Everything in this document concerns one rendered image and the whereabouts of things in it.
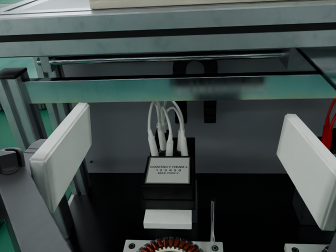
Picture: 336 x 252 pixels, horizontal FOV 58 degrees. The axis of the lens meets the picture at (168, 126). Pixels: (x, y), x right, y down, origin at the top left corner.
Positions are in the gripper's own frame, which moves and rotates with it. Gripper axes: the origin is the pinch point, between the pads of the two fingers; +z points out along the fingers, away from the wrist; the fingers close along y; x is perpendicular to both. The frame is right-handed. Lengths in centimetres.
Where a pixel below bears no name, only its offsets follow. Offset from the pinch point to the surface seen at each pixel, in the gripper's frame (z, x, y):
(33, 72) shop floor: 320, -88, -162
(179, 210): 14.6, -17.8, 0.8
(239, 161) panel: 35.5, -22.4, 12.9
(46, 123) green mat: 63, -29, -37
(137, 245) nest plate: 18.1, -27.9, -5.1
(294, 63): 22.8, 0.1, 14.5
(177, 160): 19.4, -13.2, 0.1
